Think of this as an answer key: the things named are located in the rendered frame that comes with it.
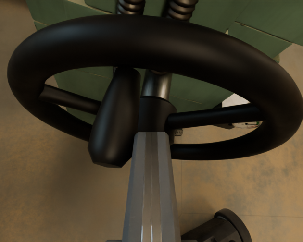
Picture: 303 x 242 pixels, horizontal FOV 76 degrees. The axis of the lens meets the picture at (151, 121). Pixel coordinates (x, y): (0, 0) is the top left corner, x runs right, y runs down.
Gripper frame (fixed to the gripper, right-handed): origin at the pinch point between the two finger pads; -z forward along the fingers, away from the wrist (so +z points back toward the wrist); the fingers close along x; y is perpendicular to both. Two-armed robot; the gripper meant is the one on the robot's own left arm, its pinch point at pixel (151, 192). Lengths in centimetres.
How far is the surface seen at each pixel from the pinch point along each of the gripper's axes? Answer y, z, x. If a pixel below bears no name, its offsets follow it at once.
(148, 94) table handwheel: -4.2, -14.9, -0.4
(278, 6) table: 3.1, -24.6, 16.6
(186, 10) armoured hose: 4.8, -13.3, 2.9
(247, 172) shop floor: -92, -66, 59
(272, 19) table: 1.3, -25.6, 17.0
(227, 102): -21.3, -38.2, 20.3
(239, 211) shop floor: -101, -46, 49
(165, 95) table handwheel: -4.6, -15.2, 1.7
